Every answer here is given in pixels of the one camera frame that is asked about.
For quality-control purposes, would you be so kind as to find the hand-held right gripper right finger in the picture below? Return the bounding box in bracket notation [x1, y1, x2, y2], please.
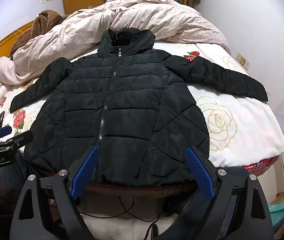
[185, 145, 275, 240]

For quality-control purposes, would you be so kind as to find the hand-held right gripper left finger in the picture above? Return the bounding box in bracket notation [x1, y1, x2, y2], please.
[10, 145, 100, 240]

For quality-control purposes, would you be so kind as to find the black puffer jacket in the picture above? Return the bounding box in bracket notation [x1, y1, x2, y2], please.
[9, 28, 269, 187]

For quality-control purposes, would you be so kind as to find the white rose-printed blanket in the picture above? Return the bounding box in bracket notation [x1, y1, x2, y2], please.
[0, 41, 284, 167]

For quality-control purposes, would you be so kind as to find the teal packet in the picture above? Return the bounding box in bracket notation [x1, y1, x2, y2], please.
[268, 195, 284, 230]

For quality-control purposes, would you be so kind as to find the brown plush blanket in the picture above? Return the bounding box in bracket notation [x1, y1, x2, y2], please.
[9, 9, 70, 58]

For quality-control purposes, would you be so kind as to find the pink patterned duvet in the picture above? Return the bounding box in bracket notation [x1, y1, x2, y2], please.
[0, 0, 232, 85]

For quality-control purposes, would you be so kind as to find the black cable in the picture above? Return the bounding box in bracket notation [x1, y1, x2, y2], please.
[79, 195, 169, 240]

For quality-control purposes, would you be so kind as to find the white wall outlet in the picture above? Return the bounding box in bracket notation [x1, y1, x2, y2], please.
[236, 52, 251, 71]

